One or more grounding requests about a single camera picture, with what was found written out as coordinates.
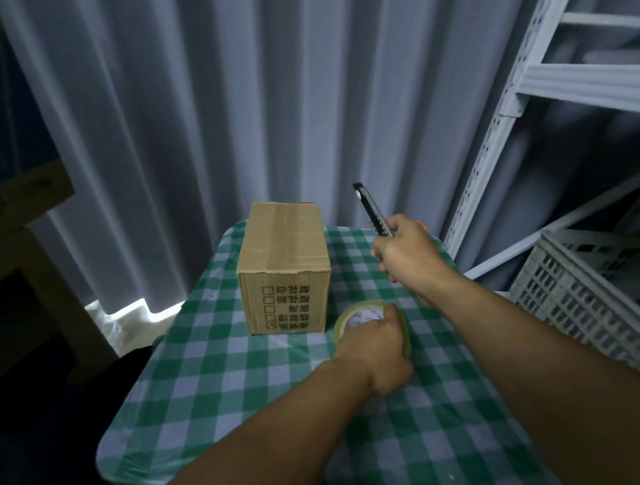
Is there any green tape roll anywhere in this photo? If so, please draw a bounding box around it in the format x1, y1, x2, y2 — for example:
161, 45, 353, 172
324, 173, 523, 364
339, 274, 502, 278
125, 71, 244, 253
334, 300, 412, 361

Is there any person's left forearm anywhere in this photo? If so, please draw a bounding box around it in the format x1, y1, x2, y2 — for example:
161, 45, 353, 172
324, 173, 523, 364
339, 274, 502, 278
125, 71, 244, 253
169, 357, 375, 485

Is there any brown cardboard box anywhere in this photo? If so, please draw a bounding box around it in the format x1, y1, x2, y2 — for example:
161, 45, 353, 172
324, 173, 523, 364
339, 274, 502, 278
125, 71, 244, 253
237, 201, 333, 335

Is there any wooden furniture frame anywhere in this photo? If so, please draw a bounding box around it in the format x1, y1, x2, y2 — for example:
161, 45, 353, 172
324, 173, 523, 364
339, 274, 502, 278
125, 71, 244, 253
0, 159, 121, 385

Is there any green checkered tablecloth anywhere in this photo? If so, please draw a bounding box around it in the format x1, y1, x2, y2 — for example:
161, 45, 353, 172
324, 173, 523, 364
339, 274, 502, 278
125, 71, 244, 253
96, 220, 566, 485

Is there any white metal shelf rack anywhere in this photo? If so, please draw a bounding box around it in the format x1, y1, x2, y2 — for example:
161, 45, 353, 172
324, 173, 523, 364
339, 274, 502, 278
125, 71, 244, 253
442, 0, 640, 280

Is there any white plastic crate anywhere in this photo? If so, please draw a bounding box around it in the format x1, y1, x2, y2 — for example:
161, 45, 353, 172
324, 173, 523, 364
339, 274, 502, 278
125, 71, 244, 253
507, 229, 640, 371

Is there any person's right forearm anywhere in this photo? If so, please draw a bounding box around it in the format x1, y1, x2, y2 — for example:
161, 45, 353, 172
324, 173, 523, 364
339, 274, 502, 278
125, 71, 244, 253
411, 264, 640, 485

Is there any person's left hand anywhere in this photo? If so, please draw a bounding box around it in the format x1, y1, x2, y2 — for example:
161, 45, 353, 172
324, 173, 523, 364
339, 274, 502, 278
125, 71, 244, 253
331, 304, 415, 398

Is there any grey curtain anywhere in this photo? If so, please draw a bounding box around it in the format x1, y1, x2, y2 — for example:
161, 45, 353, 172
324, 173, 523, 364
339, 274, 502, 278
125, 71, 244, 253
0, 0, 640, 320

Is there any silver utility knife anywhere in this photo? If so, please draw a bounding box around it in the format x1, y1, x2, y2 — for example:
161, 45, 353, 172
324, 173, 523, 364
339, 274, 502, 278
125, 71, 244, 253
352, 182, 396, 238

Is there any person's right hand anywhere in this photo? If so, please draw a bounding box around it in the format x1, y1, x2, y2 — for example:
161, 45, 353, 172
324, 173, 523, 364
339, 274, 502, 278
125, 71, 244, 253
370, 214, 453, 296

